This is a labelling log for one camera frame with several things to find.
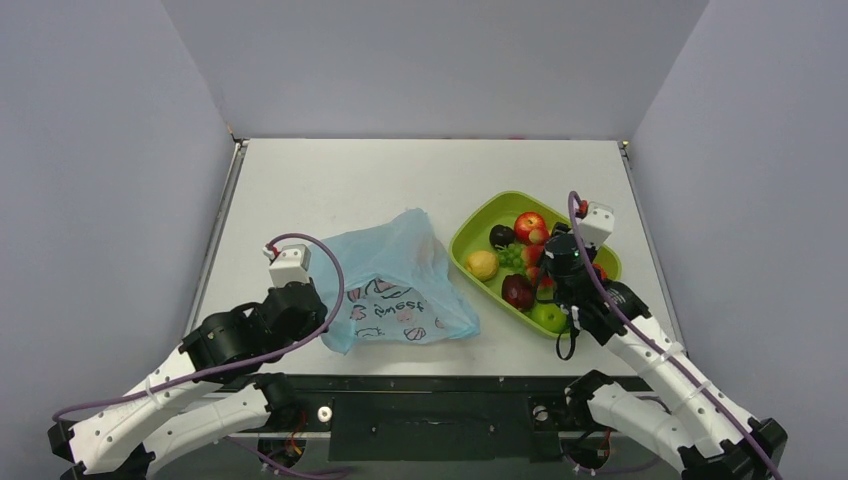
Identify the green fake apple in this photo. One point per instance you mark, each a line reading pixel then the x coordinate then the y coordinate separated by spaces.
pixel 549 317

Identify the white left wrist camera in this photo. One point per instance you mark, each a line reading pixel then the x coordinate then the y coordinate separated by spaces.
pixel 288 264

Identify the green fake grapes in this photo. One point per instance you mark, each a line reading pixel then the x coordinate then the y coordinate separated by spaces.
pixel 511 257

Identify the yellow fake lemon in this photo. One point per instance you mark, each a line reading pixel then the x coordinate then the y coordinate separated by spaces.
pixel 482 265

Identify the dark purple fake plum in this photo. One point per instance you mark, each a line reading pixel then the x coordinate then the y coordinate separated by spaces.
pixel 501 236

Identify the small red fake apple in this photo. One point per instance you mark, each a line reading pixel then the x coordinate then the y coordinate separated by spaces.
pixel 600 272

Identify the green plastic tray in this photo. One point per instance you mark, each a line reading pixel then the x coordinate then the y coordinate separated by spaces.
pixel 504 209

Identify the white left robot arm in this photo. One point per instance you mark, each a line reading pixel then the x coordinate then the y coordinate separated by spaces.
pixel 207 388

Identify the blue printed plastic bag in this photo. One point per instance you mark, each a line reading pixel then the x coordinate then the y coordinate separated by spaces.
pixel 391 284

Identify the dark red fake fruit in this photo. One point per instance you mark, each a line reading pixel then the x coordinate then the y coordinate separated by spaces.
pixel 518 292

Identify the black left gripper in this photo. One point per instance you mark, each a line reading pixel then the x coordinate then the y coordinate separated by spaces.
pixel 317 322

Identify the red fake strawberry bunch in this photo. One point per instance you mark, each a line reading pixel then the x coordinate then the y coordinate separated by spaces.
pixel 531 256

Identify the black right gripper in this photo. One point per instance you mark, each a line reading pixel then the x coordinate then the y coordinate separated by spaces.
pixel 559 250

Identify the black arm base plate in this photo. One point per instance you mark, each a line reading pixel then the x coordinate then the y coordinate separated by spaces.
pixel 425 418

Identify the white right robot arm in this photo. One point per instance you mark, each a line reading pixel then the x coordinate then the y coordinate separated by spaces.
pixel 699 430

